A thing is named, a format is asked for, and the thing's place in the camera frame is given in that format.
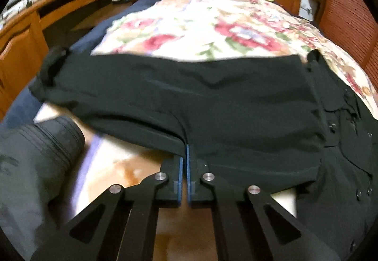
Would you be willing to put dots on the navy bed sheet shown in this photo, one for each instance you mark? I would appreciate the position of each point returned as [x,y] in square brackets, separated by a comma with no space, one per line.
[26,106]

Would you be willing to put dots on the wooden desk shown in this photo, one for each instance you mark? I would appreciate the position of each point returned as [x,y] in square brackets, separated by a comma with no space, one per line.
[23,44]

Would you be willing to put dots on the wooden louvered wardrobe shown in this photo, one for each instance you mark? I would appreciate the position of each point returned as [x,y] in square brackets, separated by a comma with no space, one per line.
[349,24]

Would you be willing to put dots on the dark jacket sleeve forearm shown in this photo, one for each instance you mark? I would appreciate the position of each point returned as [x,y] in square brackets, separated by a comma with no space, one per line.
[35,159]

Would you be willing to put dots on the floral bed blanket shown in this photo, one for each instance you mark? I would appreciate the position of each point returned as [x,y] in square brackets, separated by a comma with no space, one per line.
[193,31]

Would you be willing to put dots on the black double-breasted coat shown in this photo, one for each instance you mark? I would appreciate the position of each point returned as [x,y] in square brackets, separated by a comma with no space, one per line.
[277,123]

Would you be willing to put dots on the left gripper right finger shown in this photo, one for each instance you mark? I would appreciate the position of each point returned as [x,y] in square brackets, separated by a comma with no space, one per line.
[248,223]

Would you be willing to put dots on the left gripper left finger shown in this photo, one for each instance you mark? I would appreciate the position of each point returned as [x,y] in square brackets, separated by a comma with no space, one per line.
[120,224]

